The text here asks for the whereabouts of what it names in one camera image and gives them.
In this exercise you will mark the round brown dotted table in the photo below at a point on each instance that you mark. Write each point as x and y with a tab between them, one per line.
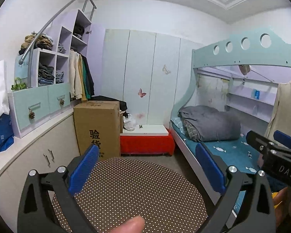
140	189

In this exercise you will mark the lilac stair shelf cabinet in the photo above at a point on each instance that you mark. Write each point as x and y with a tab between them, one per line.
54	28

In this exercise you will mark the lilac wall shelf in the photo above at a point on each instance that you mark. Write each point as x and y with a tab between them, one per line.
245	102

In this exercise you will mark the yellow bag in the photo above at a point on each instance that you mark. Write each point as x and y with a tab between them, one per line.
274	196

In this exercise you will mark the person's right hand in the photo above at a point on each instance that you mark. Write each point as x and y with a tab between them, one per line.
286	200

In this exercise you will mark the brown clothes pile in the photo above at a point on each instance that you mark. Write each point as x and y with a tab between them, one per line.
36	41

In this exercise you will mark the cream hanging garment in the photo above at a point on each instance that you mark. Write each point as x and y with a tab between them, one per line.
286	106

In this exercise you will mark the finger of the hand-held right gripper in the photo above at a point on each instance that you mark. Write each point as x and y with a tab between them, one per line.
257	141
284	138

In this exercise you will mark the pine cone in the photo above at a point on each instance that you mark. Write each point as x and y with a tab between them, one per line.
32	115
62	102

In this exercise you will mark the person's left hand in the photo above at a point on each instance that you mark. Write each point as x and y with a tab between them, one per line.
128	225

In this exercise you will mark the grey clothes pile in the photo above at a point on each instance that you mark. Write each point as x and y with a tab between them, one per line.
61	48

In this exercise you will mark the grey low cabinet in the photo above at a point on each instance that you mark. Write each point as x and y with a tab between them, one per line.
26	150

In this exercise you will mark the folded denim clothes stack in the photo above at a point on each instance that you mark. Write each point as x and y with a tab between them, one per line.
59	76

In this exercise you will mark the teal bunk bed frame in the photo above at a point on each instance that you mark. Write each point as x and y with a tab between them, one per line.
232	53

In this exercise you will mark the teal drawer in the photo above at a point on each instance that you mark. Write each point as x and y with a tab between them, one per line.
54	99
21	106

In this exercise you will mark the striped pillow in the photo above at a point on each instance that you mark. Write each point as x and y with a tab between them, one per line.
178	123

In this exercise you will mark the plaid blanket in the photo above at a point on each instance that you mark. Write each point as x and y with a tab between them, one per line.
190	131

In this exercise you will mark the pink butterfly sticker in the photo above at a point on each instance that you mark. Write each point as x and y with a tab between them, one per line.
141	92

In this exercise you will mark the grey duvet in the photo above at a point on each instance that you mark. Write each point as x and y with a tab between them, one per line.
213	123

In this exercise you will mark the navy cloth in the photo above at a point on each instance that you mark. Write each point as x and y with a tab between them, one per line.
275	183

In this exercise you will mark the white plastic bag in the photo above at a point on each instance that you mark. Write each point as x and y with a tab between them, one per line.
0	89
130	123

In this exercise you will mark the green garment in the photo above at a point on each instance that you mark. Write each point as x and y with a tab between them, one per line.
87	86

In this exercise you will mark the dark clothes pile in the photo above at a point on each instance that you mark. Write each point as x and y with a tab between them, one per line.
78	30

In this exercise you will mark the beige hat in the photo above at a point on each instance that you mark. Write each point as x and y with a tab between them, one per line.
244	69

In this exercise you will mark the black cloth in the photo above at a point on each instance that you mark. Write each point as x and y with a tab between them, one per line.
122	105

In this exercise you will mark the blue shopping bag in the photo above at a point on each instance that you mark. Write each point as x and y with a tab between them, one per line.
1	133

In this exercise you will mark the folded dark clothes stack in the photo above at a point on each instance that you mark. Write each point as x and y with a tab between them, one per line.
46	74

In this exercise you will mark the cream jacket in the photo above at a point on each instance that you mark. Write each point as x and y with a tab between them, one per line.
75	77

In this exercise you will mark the large cardboard box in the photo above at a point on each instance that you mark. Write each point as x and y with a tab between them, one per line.
97	119

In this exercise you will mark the grey metal handrail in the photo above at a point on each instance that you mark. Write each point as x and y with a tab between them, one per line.
29	70

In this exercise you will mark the green plant decoration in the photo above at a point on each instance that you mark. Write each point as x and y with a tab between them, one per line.
19	86

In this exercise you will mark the blue packet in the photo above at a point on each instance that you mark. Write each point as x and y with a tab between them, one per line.
257	94

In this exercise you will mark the white wardrobe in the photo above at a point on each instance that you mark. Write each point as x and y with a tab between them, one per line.
140	65

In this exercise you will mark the teal patterned bed sheet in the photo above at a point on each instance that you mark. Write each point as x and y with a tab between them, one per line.
232	150

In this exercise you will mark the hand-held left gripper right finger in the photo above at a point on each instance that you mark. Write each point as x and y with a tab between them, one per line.
209	170

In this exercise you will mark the pink flower sticker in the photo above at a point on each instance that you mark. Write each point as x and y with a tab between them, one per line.
139	115

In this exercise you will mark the beige butterfly sticker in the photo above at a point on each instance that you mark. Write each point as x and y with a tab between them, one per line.
166	70

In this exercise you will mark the black coat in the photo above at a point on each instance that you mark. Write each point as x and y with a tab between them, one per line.
91	77

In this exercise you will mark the pale blue box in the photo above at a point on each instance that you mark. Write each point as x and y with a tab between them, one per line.
20	70

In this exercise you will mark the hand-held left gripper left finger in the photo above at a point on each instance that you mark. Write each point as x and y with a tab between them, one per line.
83	170

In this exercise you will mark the red bench with white top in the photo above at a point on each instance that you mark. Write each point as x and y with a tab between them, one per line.
145	144

